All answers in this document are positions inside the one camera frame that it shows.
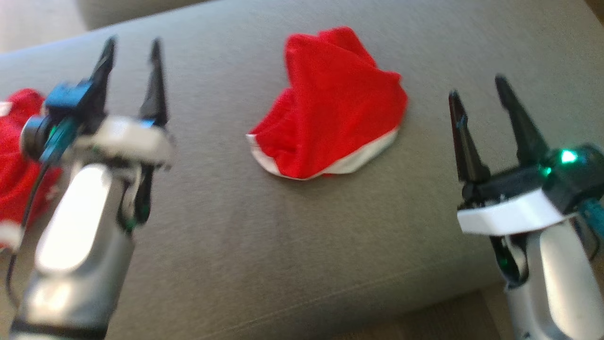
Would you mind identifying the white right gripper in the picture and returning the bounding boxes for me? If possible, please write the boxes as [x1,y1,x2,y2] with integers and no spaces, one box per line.
[448,74,574,236]

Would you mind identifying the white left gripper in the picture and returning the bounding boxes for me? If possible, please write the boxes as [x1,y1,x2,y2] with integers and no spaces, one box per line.
[71,37,176,170]

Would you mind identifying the grey sofa back cushion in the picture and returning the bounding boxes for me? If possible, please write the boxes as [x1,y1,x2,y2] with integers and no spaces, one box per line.
[77,0,213,32]

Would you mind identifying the red white-trimmed basketball jersey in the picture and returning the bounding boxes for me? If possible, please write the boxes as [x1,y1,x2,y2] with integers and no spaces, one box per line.
[0,89,64,251]

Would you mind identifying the grey sofa seat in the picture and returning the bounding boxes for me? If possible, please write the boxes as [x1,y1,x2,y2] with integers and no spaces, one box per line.
[0,0,604,340]

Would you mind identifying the red white-trimmed basketball shorts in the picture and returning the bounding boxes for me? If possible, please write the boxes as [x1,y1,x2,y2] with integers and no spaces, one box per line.
[245,26,409,181]

